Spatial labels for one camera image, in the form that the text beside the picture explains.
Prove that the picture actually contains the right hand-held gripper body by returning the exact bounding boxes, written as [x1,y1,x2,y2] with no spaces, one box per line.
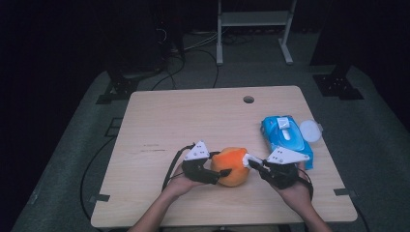
[258,146,310,190]

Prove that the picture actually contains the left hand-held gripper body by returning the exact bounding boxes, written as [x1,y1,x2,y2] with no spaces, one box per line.
[181,139,222,186]

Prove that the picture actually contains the orange plush toy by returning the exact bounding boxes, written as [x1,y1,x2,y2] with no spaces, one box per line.
[210,146,251,189]

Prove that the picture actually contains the white wet wipe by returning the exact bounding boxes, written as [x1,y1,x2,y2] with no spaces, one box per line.
[242,153,264,169]

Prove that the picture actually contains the blue wet wipe pack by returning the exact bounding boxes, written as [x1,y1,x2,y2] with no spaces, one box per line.
[259,115,324,170]

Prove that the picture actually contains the person's left hand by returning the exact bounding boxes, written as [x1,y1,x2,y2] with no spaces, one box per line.
[160,162,207,200]

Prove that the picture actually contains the person's right hand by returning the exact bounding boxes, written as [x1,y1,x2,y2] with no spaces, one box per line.
[274,159,314,215]

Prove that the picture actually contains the grey tape strip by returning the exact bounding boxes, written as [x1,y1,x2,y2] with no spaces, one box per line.
[333,188,359,198]
[88,193,111,204]

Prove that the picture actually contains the black stand base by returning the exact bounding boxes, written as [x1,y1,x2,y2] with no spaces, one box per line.
[311,63,366,102]
[95,68,163,105]

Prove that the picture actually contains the white metal stand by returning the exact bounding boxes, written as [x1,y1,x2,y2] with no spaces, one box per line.
[216,0,299,67]

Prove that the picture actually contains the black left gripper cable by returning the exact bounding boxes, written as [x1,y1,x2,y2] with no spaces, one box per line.
[161,143,196,191]

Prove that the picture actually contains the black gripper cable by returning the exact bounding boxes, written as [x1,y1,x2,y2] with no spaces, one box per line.
[161,143,196,191]
[297,167,314,198]

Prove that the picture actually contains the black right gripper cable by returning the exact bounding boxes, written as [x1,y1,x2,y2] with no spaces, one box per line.
[297,167,314,198]

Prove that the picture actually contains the black floor cable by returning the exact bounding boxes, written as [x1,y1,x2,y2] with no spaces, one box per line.
[79,136,118,222]
[150,47,220,92]

